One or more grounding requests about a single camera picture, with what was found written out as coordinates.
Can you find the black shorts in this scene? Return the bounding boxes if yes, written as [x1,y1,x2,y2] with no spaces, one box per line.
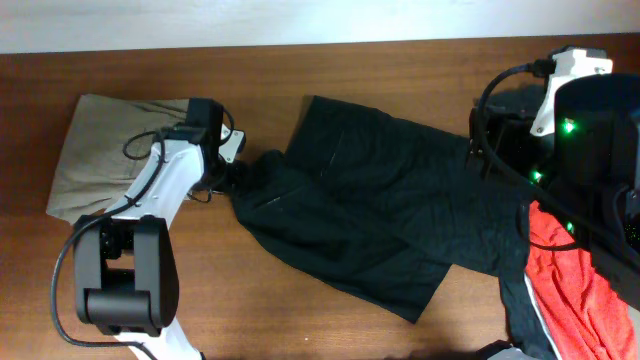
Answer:
[232,97,529,322]

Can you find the folded khaki shorts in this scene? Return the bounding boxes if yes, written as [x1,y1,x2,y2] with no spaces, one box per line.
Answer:
[46,94,188,224]

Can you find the red t-shirt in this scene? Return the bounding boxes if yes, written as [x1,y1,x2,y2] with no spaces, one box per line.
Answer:
[525,201,639,360]

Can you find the black garment under red shirt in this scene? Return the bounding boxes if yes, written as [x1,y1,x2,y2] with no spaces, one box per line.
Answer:
[483,85,557,359]

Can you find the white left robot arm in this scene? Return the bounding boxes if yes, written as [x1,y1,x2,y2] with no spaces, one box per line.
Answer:
[63,98,245,359]

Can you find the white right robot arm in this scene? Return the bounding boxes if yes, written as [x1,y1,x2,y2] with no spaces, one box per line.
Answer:
[469,73,639,308]

